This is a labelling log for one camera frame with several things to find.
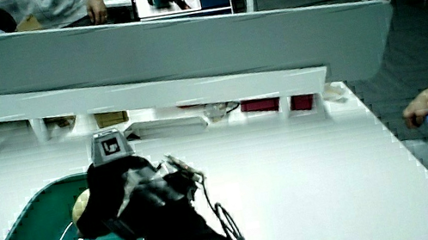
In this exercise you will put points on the yellow pear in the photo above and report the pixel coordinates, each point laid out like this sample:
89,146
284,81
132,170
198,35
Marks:
79,205

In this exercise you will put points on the brown cardboard box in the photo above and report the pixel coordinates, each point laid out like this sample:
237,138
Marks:
111,118

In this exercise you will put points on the person's right hand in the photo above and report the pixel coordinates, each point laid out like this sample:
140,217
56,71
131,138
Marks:
152,191

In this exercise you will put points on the clear plastic bag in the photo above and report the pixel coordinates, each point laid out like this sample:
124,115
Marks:
217,111

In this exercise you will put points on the red box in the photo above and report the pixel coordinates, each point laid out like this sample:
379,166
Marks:
302,102
260,105

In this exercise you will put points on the grey partition panel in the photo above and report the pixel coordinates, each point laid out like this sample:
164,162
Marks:
184,46

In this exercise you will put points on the white crumpled packet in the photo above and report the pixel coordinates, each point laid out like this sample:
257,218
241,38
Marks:
333,93

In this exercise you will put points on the white shelf riser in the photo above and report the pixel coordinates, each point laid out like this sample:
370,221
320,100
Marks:
148,94

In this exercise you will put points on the white flat tray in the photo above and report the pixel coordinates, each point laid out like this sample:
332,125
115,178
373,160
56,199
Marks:
167,127

